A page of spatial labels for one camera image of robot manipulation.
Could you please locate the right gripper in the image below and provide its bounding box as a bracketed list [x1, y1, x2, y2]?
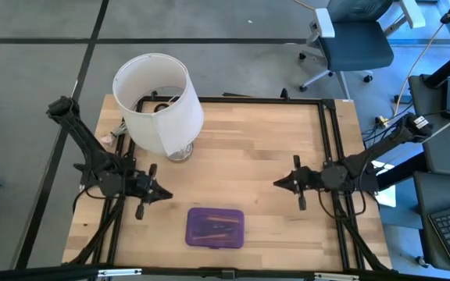
[273, 155, 328, 212]

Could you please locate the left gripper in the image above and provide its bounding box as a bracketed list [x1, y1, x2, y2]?
[125, 162, 174, 220]

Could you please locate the purple plastic supply box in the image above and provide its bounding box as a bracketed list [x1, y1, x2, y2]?
[184, 206, 246, 251]

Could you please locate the pink tag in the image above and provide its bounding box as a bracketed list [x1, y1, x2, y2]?
[98, 133, 116, 148]

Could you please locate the white shade table lamp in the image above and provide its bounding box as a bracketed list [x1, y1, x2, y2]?
[111, 52, 205, 163]

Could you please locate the white paper sheet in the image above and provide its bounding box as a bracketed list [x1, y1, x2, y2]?
[372, 160, 398, 208]

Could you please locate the yellow plug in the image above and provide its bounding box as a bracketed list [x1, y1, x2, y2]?
[373, 115, 391, 130]

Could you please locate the dark grey side table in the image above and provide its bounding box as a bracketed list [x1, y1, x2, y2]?
[412, 170, 450, 274]
[408, 73, 450, 165]

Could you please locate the blue and white office chair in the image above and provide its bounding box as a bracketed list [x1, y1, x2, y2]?
[298, 0, 427, 101]

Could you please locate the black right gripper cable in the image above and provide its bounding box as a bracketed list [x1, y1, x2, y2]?
[317, 189, 367, 220]

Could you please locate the grey lamp cord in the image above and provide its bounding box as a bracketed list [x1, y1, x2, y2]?
[110, 119, 129, 138]

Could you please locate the black aluminium table frame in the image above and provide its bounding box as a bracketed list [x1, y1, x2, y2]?
[62, 87, 394, 274]

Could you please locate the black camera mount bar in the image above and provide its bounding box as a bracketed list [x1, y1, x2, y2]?
[0, 264, 450, 281]

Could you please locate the white cable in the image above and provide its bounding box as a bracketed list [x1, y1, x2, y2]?
[423, 116, 450, 144]

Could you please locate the tan cable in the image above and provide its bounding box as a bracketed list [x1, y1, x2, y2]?
[391, 0, 450, 118]

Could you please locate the yellow cable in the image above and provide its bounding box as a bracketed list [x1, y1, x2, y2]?
[291, 0, 316, 12]

